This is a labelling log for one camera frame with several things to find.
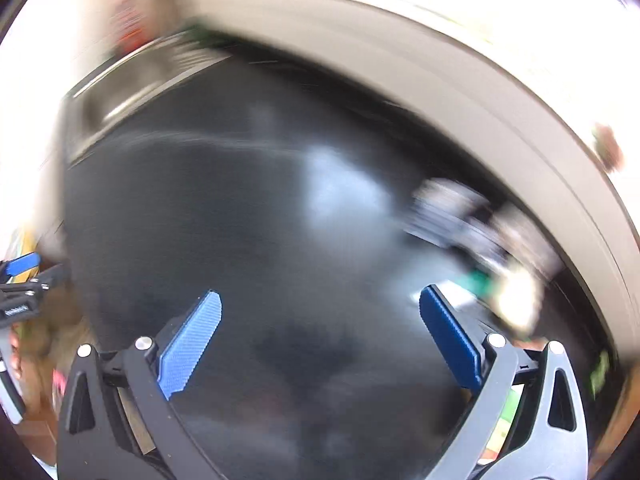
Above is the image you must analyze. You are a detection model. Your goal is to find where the left hand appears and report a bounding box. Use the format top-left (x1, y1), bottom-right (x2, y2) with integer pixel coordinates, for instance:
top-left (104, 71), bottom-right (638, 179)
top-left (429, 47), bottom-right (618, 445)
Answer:
top-left (9, 332), bottom-right (23, 380)

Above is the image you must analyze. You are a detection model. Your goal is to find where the stainless steel sink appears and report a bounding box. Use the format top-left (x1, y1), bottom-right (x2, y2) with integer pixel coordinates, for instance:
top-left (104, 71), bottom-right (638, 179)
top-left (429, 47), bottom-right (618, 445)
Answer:
top-left (60, 32), bottom-right (231, 165)

